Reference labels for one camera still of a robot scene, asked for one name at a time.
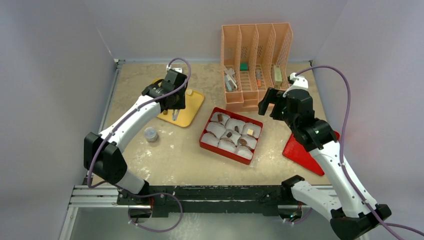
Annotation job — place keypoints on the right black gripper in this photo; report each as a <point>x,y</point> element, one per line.
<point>280,103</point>

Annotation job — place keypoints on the metal tongs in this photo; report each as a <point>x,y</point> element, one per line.
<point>175,113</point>

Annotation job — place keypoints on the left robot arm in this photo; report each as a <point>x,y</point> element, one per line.
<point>103,152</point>

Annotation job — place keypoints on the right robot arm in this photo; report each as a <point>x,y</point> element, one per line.
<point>353,212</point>

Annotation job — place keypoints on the red chocolate box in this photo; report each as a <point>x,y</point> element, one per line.
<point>214,135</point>

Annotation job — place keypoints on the stapler in organizer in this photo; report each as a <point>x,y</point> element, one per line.
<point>229,77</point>

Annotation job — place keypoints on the orange marker in organizer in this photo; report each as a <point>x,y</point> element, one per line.
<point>258,77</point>

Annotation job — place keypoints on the yellow tray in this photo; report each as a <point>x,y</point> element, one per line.
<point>193,101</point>

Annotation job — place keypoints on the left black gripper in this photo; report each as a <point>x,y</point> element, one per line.
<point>180,105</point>

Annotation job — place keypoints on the peach desk organizer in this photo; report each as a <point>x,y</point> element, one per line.
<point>260,45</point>

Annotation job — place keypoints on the beige box in organizer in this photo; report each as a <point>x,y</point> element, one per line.
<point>277,76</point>

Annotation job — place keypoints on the round dark chocolate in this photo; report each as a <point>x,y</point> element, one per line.
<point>242,142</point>

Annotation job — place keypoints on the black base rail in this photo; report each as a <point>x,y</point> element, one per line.
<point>214,199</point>

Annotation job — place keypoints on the green block in organizer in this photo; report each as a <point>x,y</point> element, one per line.
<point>244,66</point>

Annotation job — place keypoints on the red box lid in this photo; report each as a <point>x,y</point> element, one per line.
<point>295,152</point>

